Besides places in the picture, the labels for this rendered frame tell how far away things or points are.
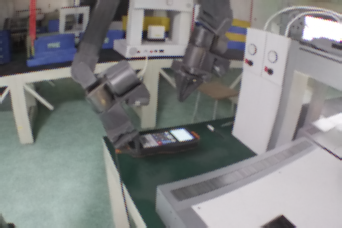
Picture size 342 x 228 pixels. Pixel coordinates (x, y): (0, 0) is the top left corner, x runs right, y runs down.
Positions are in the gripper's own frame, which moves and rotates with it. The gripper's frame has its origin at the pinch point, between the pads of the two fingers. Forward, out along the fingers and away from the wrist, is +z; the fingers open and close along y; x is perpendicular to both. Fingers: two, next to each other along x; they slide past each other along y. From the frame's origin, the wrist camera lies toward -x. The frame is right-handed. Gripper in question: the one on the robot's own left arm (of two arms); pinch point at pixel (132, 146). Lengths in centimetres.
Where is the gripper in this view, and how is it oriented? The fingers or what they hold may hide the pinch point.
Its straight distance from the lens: 63.5
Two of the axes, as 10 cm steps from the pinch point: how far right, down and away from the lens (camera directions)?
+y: -4.5, -4.0, 8.0
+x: -8.1, 5.6, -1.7
